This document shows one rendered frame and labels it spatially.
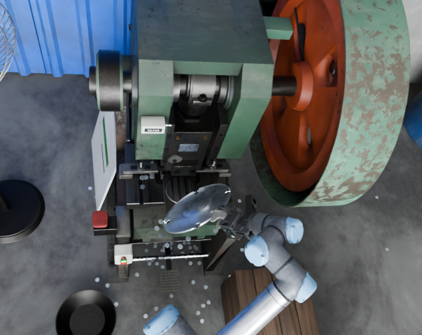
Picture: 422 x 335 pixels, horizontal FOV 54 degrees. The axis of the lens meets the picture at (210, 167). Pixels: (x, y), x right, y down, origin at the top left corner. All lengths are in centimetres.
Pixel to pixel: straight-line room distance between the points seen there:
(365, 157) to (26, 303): 188
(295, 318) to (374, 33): 146
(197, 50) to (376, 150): 56
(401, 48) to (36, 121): 228
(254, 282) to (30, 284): 119
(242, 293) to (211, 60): 127
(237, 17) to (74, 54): 175
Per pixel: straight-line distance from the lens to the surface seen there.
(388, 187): 319
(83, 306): 243
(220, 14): 136
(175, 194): 176
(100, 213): 174
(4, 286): 252
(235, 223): 137
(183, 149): 155
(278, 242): 123
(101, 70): 127
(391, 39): 118
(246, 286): 216
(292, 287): 121
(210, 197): 162
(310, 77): 142
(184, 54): 122
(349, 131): 112
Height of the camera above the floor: 238
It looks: 60 degrees down
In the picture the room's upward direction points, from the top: 21 degrees clockwise
